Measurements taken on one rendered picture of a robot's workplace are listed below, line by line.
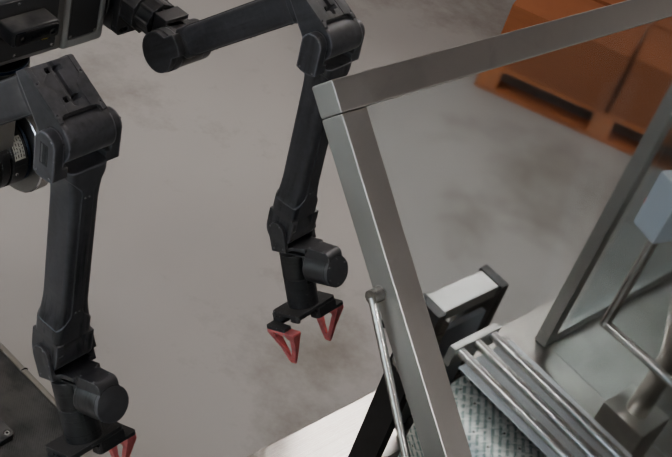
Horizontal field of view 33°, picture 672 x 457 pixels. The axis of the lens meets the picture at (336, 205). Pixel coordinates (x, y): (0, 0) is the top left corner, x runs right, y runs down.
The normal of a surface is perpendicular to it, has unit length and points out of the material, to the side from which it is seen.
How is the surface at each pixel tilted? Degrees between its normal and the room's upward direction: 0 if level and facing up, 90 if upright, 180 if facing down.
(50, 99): 25
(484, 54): 43
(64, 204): 91
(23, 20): 0
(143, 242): 0
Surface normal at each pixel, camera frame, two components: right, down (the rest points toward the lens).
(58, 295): -0.61, 0.37
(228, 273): 0.25, -0.75
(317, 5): 0.52, -0.45
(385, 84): 0.61, -0.13
